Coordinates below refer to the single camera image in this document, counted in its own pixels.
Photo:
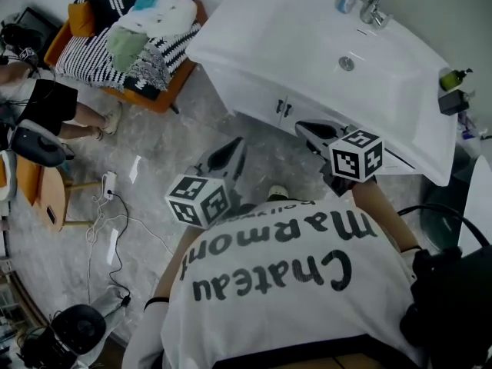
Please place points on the chrome faucet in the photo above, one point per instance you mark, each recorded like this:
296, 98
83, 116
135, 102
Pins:
374, 6

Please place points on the black box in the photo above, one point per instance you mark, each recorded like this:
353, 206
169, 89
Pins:
453, 102

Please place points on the green garment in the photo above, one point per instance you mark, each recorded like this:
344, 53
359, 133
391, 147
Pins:
127, 48

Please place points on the chrome sink drain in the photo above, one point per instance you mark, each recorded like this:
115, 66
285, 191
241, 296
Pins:
346, 63

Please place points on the white ceramic sink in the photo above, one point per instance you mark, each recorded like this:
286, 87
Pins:
300, 40

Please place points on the person's pale shoe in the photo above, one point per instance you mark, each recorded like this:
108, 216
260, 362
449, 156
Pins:
278, 192

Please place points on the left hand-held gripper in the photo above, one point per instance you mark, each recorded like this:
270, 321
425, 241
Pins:
200, 202

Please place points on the black body-worn pack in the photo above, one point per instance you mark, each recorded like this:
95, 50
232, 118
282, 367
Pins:
449, 294

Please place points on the person's right forearm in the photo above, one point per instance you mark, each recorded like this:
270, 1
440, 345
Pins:
380, 213

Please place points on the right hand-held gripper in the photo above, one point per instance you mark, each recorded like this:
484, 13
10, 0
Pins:
355, 156

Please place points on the white power strip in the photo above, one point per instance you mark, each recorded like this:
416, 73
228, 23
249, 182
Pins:
109, 185

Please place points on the person's white printed t-shirt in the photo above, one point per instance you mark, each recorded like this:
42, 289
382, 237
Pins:
276, 306

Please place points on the black monitor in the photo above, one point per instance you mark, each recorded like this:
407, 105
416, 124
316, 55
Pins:
36, 23

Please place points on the orange armchair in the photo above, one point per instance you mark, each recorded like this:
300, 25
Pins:
78, 19

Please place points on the black round fan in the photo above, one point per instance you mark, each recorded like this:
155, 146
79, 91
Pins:
78, 327

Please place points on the green pump bottle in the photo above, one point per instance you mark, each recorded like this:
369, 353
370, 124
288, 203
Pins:
453, 79

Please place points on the orange chair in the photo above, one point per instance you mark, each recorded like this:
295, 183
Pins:
27, 183

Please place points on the white cabinet door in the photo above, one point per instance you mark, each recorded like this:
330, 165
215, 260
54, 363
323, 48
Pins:
246, 90
294, 114

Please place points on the person's left forearm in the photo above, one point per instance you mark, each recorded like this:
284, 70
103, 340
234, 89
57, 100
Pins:
173, 260

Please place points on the round wooden table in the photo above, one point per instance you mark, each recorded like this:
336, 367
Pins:
52, 198

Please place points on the black white striped blanket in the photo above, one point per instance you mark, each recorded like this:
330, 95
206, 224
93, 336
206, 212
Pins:
84, 58

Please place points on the blue garment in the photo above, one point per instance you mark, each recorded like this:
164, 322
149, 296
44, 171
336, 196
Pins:
148, 0

